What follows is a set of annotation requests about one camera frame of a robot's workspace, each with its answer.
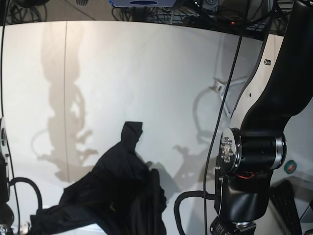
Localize black t-shirt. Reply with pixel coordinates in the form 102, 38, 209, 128
30, 121, 166, 235

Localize white plastic camera mount bracket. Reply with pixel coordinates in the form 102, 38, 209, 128
209, 77, 247, 119

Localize black keyboard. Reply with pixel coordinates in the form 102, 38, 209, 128
269, 180, 302, 235

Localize green tape roll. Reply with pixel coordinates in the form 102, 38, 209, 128
284, 160, 297, 174

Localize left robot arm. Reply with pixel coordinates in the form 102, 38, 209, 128
210, 0, 313, 235

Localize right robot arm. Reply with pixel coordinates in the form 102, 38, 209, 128
0, 117, 14, 235

